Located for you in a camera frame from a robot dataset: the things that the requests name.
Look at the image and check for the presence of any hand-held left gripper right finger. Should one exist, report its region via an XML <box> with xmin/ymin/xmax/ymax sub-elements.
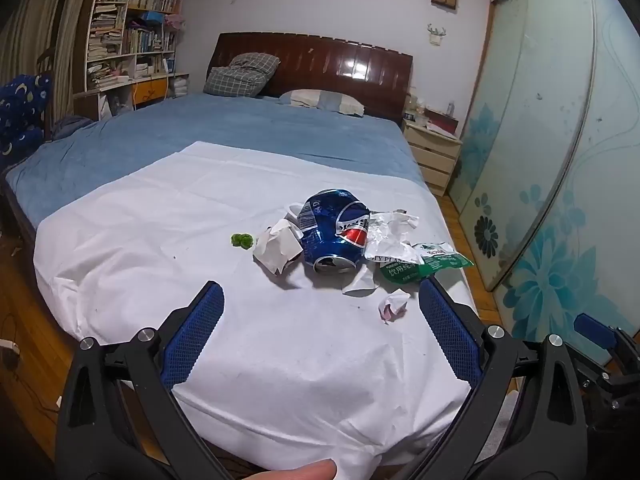
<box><xmin>400</xmin><ymin>277</ymin><xmax>603</xmax><ymax>480</ymax></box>

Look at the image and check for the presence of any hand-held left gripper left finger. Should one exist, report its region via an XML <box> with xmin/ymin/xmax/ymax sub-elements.
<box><xmin>55</xmin><ymin>281</ymin><xmax>224</xmax><ymax>480</ymax></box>

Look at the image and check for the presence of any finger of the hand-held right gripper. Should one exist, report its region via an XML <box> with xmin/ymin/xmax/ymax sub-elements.
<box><xmin>573</xmin><ymin>312</ymin><xmax>640</xmax><ymax>376</ymax></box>
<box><xmin>580</xmin><ymin>369</ymin><xmax>640</xmax><ymax>433</ymax></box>

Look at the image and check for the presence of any green label wrapper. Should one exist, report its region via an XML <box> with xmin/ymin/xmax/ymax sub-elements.
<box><xmin>380</xmin><ymin>242</ymin><xmax>476</xmax><ymax>285</ymax></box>

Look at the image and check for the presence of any crushed blue soda can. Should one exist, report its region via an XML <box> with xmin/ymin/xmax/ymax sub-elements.
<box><xmin>296</xmin><ymin>188</ymin><xmax>372</xmax><ymax>275</ymax></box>

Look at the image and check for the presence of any small crumpled paper ball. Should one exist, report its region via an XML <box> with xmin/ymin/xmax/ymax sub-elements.
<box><xmin>377</xmin><ymin>288</ymin><xmax>410</xmax><ymax>325</ymax></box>

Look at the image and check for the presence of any torn white paper piece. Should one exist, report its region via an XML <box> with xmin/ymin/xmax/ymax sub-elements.
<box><xmin>342</xmin><ymin>266</ymin><xmax>379</xmax><ymax>297</ymax></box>

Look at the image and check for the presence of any crumpled silver wrapper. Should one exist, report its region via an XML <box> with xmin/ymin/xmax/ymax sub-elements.
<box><xmin>364</xmin><ymin>210</ymin><xmax>422</xmax><ymax>264</ymax></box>

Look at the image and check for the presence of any white sheet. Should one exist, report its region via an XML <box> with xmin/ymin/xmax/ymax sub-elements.
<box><xmin>33</xmin><ymin>140</ymin><xmax>481</xmax><ymax>466</ymax></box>

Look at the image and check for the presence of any crumpled white paper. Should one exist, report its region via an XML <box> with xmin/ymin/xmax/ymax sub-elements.
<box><xmin>252</xmin><ymin>202</ymin><xmax>305</xmax><ymax>276</ymax></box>

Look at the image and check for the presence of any light wooden nightstand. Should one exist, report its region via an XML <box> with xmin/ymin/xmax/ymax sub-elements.
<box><xmin>401</xmin><ymin>119</ymin><xmax>463</xmax><ymax>198</ymax></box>

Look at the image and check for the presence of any blue bedsheet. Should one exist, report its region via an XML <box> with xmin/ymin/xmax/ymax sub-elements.
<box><xmin>5</xmin><ymin>92</ymin><xmax>426</xmax><ymax>228</ymax></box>

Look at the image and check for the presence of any red box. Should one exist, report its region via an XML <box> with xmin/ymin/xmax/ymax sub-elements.
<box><xmin>426</xmin><ymin>110</ymin><xmax>459</xmax><ymax>135</ymax></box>

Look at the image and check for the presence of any dark cloth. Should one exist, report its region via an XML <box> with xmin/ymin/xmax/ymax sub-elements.
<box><xmin>51</xmin><ymin>115</ymin><xmax>95</xmax><ymax>142</ymax></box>

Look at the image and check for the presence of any grey plaid pillow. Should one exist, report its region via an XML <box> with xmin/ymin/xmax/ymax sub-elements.
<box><xmin>202</xmin><ymin>53</ymin><xmax>281</xmax><ymax>99</ymax></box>

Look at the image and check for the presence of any striped pillow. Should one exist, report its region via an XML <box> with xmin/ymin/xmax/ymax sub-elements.
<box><xmin>278</xmin><ymin>89</ymin><xmax>366</xmax><ymax>118</ymax></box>

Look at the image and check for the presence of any blue moon print cloth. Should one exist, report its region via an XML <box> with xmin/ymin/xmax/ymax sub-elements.
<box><xmin>0</xmin><ymin>72</ymin><xmax>54</xmax><ymax>167</ymax></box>

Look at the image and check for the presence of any wooden bed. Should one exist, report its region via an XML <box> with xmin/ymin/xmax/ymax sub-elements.
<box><xmin>0</xmin><ymin>32</ymin><xmax>481</xmax><ymax>480</ymax></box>

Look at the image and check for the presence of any white bookshelf with books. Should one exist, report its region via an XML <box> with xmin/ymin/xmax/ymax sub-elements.
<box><xmin>72</xmin><ymin>0</ymin><xmax>191</xmax><ymax>122</ymax></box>

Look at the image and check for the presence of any striped curtain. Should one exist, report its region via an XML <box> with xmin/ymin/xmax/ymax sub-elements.
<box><xmin>0</xmin><ymin>0</ymin><xmax>107</xmax><ymax>126</ymax></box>

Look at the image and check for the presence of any black floor cable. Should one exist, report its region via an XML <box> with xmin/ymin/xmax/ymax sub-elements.
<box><xmin>0</xmin><ymin>310</ymin><xmax>63</xmax><ymax>416</ymax></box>

